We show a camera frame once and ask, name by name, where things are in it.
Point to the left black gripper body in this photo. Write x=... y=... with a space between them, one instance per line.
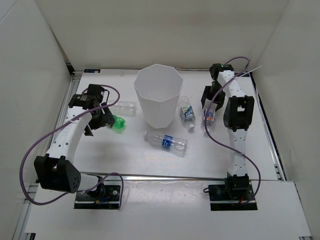
x=98 y=120

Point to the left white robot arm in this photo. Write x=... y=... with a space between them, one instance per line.
x=55 y=170

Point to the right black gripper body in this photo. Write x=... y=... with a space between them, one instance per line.
x=215 y=87

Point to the clear flattened plastic bottle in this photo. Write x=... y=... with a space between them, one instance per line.
x=124 y=108

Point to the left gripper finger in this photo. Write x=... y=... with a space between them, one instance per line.
x=88 y=131
x=107 y=117

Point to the clear bottle green blue label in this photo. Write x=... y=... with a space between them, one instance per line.
x=186 y=113

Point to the aluminium frame rail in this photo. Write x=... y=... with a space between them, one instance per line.
x=146 y=177

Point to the crushed green plastic bottle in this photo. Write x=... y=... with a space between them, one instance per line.
x=119 y=124

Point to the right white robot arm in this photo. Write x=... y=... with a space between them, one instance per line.
x=237 y=115

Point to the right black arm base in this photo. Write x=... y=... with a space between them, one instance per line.
x=235 y=194

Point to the clear bottle orange blue label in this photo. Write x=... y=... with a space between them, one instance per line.
x=208 y=117

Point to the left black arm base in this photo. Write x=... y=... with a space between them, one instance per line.
x=107 y=196

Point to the white octagonal plastic bin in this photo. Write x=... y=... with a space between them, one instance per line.
x=158 y=89

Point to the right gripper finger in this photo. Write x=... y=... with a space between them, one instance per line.
x=207 y=95
x=219 y=101

